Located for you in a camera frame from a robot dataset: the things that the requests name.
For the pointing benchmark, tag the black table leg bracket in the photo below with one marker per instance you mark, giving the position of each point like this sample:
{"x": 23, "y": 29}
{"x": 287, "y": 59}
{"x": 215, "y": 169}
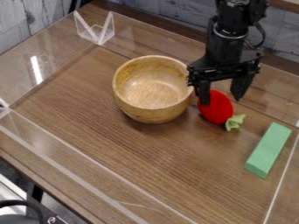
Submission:
{"x": 55, "y": 212}

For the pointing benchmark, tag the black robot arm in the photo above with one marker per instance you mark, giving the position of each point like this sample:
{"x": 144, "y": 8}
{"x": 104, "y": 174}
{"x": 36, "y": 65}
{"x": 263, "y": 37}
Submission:
{"x": 232, "y": 58}

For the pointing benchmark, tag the wooden bowl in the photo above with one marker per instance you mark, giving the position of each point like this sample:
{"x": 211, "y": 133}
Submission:
{"x": 149, "y": 88}

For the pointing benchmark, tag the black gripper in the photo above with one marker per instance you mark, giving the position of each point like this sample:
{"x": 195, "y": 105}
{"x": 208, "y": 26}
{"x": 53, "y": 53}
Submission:
{"x": 205, "y": 71}

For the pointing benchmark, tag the clear acrylic corner bracket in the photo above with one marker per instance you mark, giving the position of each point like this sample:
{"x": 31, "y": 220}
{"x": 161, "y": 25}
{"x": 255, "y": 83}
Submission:
{"x": 96, "y": 34}

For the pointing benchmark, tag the green rectangular block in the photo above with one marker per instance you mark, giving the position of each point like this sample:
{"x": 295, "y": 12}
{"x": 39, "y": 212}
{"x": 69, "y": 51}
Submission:
{"x": 268, "y": 148}

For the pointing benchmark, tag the red plush fruit green leaf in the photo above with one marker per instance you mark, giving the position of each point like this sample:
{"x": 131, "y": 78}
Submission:
{"x": 219, "y": 111}

